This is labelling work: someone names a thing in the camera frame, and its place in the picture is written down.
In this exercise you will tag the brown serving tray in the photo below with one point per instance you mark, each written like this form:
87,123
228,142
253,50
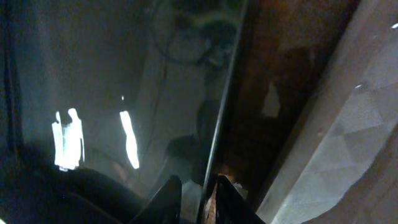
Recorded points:
341,161

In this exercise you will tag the black plastic tray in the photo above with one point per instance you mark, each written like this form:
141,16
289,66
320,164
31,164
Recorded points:
103,101

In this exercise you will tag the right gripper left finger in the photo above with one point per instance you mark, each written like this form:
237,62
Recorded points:
164,207

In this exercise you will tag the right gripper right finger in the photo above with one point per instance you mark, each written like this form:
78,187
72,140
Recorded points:
230,206

